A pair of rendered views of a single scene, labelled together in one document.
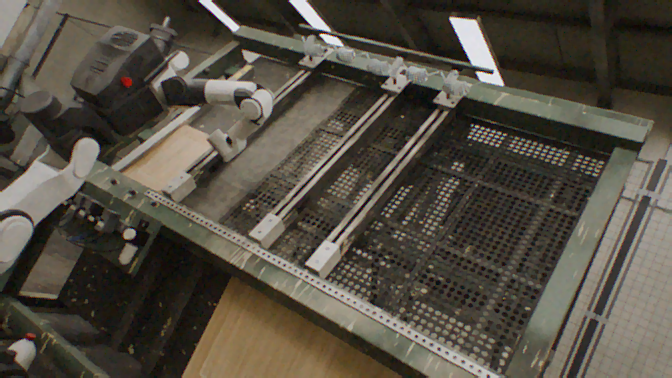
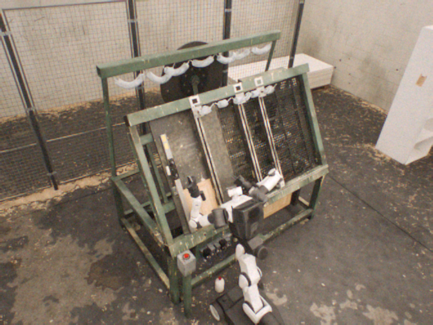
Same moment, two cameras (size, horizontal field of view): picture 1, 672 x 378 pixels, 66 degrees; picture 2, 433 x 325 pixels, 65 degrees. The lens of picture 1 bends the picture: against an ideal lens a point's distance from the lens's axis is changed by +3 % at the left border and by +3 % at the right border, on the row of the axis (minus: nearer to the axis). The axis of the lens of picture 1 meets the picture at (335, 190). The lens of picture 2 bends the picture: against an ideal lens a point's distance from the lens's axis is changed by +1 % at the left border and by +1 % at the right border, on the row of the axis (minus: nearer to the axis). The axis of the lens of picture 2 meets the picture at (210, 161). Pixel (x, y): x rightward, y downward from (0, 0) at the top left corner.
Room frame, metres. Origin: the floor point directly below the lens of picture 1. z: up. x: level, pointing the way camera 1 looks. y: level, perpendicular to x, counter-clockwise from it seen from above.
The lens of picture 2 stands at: (1.37, 2.83, 3.28)
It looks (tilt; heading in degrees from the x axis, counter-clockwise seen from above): 36 degrees down; 294
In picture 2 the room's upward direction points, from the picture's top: 2 degrees clockwise
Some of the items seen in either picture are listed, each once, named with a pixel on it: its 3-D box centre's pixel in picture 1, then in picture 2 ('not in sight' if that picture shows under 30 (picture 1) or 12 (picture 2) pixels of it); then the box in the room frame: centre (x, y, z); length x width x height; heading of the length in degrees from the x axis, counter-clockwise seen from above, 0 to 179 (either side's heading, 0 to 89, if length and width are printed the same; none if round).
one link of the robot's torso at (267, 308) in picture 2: not in sight; (256, 308); (1.65, 1.03, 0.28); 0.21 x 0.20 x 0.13; 152
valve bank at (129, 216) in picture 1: (96, 222); (221, 246); (2.13, 0.83, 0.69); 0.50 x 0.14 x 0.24; 62
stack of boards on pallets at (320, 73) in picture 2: not in sight; (275, 80); (3.06, -4.40, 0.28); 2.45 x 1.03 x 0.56; 55
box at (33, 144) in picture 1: (39, 151); (186, 263); (2.28, 1.25, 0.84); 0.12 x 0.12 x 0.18; 62
